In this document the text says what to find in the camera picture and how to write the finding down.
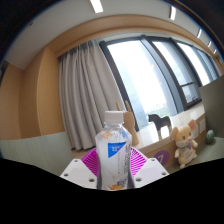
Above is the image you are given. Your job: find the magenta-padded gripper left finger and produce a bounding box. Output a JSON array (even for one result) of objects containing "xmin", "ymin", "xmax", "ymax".
[{"xmin": 59, "ymin": 147, "xmax": 101, "ymax": 189}]

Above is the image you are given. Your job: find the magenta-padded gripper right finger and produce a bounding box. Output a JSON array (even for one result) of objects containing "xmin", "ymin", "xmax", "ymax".
[{"xmin": 128, "ymin": 146, "xmax": 170, "ymax": 189}]

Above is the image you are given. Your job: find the clear plastic drink bottle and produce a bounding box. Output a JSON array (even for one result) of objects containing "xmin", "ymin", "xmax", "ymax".
[{"xmin": 95, "ymin": 110, "xmax": 133, "ymax": 191}]

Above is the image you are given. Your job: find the mouse plush toy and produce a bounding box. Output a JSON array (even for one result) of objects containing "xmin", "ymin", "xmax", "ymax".
[{"xmin": 169, "ymin": 119, "xmax": 199, "ymax": 169}]

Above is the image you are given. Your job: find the black horse figurine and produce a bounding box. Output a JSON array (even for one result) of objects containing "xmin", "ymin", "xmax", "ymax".
[{"xmin": 147, "ymin": 113, "xmax": 173, "ymax": 132}]

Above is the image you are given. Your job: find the green desk partition panel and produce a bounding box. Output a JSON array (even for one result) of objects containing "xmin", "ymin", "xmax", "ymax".
[
  {"xmin": 0, "ymin": 131, "xmax": 75, "ymax": 176},
  {"xmin": 199, "ymin": 74, "xmax": 224, "ymax": 139}
]

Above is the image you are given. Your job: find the wooden hand model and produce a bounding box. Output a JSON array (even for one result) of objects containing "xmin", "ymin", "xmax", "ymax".
[{"xmin": 115, "ymin": 99, "xmax": 140, "ymax": 147}]

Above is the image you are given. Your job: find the beige pleated curtain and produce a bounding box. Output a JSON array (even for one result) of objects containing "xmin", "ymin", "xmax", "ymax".
[{"xmin": 58, "ymin": 39, "xmax": 129, "ymax": 152}]

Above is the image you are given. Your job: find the dark-framed window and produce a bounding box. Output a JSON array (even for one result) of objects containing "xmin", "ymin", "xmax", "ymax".
[{"xmin": 99, "ymin": 34, "xmax": 224, "ymax": 131}]

